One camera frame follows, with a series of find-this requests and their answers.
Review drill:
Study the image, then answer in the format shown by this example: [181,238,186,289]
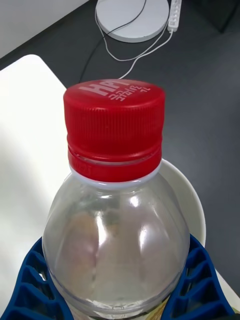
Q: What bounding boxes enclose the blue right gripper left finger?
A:
[4,236,76,320]

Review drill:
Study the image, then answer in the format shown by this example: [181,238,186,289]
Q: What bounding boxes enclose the clear bottle with red cap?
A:
[41,79,191,320]

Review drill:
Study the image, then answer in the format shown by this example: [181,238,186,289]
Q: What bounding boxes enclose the round white base plate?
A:
[95,0,169,43]

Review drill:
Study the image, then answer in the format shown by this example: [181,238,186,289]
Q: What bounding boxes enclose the thin black cable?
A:
[78,0,147,84]

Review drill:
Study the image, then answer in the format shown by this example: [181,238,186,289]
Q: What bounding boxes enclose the white cable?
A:
[94,9,174,84]

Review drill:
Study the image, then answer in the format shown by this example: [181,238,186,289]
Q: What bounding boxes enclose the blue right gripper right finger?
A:
[162,233,236,320]

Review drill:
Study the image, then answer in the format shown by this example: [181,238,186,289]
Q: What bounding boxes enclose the white power strip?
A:
[167,0,182,33]

